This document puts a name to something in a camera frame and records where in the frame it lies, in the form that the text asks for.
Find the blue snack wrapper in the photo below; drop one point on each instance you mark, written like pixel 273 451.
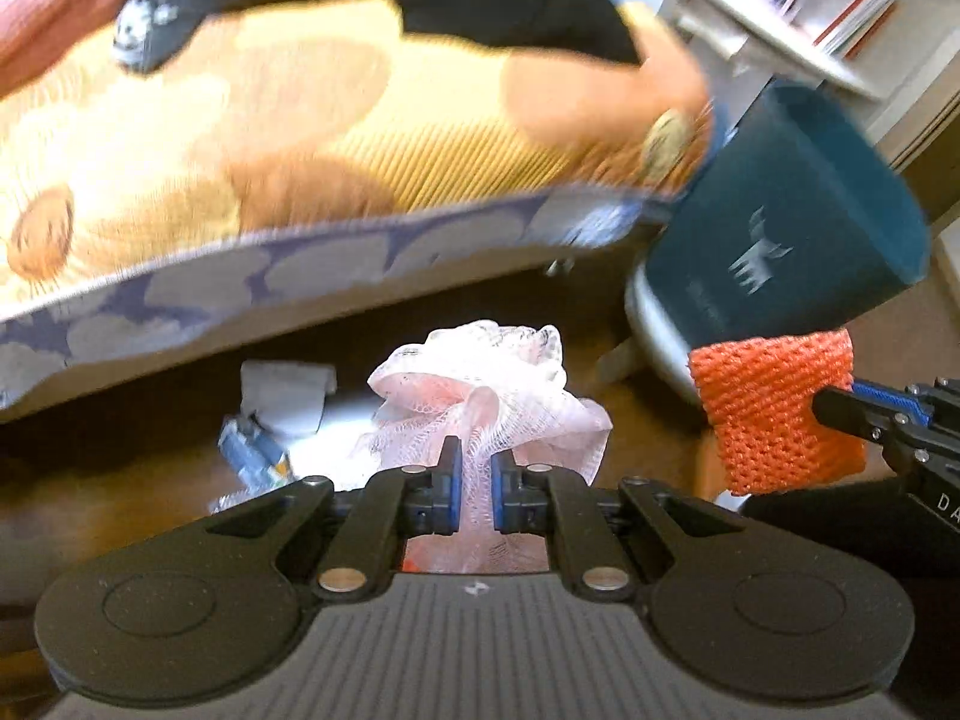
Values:
pixel 251 454

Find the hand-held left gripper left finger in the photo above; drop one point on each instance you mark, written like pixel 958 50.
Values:
pixel 452 484

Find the bed with floral cover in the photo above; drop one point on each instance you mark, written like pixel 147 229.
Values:
pixel 300 120

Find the white shelf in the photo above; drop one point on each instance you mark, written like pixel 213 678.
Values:
pixel 750 19

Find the pink mesh bath sponge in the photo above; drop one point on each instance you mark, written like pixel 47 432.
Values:
pixel 495 390

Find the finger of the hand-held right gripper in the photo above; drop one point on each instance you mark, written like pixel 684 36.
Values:
pixel 847 409

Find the grey round stool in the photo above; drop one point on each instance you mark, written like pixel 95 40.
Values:
pixel 660 337

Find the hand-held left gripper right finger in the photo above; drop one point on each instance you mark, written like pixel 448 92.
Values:
pixel 499 487

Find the black and white printed cloth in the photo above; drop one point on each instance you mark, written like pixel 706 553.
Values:
pixel 195 0

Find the round gold badge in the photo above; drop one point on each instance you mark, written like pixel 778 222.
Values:
pixel 664 140

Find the red pillow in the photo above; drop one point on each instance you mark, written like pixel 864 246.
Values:
pixel 52 7

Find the dark teal trash bin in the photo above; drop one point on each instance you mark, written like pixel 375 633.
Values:
pixel 780 217

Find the white paper sheet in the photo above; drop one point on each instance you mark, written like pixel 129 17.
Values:
pixel 289 394

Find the orange mesh net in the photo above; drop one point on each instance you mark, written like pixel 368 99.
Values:
pixel 757 420

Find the stack of books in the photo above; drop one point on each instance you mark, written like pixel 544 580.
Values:
pixel 855 4

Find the blue floral bed sheet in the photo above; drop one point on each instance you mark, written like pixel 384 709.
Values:
pixel 225 277

